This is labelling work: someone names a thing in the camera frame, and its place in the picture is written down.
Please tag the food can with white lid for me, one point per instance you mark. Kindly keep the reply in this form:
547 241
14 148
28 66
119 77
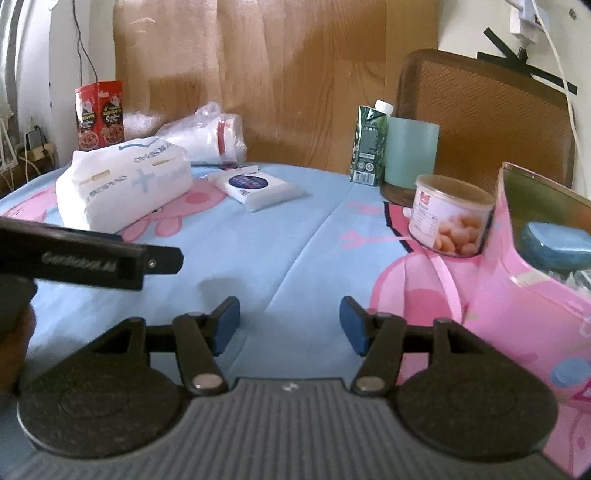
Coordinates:
443 221

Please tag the clear bag of white cups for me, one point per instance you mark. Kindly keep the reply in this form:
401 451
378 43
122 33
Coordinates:
207 134

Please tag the green drink carton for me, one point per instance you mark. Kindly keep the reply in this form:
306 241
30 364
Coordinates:
367 147

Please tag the black charger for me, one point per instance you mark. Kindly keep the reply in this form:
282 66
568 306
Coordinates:
34 139

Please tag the blue plastic case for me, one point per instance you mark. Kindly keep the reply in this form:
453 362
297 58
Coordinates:
554 247

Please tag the teal cylinder cup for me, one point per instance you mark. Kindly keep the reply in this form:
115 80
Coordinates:
411 152

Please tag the large white tissue pack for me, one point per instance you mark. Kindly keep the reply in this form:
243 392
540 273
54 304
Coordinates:
120 189

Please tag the blue cartoon bed sheet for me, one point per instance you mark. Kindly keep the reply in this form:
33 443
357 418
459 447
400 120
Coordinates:
277 249

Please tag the person's left hand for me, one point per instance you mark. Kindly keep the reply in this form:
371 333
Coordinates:
16 355

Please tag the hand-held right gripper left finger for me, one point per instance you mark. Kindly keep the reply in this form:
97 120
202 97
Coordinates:
226 323

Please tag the red snack box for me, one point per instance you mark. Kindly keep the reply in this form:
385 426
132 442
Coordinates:
86 120
111 110

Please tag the pink biscuit tin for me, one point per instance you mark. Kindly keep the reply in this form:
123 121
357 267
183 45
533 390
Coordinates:
531 332

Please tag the black tape cross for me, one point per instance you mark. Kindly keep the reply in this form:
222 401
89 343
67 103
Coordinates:
521 57

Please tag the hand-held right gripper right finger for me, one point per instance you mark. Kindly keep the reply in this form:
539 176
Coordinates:
353 323

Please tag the white power strip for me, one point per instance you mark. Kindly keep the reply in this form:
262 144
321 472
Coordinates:
526 21

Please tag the brown woven chair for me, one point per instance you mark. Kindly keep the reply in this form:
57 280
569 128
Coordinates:
485 120

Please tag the white wipes pack blue label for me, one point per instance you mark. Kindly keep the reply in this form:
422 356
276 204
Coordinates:
254 187

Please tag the large wooden board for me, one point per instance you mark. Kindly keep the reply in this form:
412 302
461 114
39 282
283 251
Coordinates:
286 69

